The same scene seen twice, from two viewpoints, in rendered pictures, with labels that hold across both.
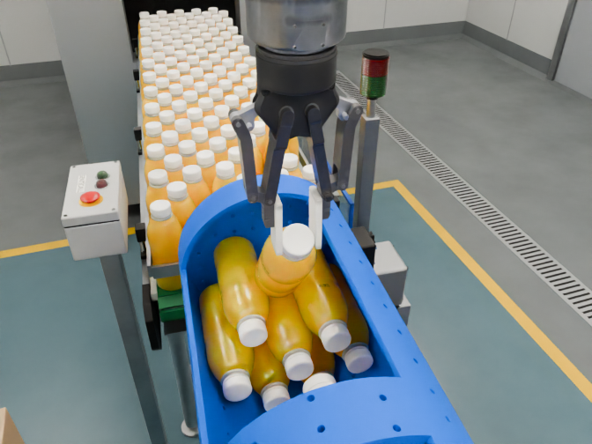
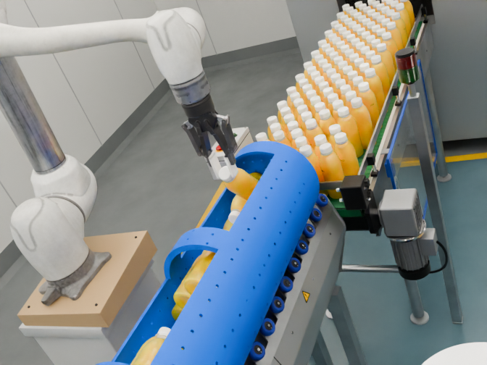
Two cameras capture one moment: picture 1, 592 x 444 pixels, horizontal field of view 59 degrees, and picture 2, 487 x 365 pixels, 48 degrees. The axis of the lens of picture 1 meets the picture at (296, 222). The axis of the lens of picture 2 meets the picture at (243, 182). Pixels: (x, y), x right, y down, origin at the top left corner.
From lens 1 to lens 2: 109 cm
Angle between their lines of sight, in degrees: 41
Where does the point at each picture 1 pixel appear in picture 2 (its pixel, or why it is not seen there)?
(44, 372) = not seen: hidden behind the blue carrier
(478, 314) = not seen: outside the picture
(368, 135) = (411, 109)
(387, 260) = (401, 201)
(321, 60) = (194, 106)
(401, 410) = (214, 239)
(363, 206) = (423, 161)
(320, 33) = (188, 98)
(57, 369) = not seen: hidden behind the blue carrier
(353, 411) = (198, 236)
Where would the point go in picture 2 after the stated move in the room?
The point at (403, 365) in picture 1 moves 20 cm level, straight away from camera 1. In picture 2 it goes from (236, 228) to (296, 184)
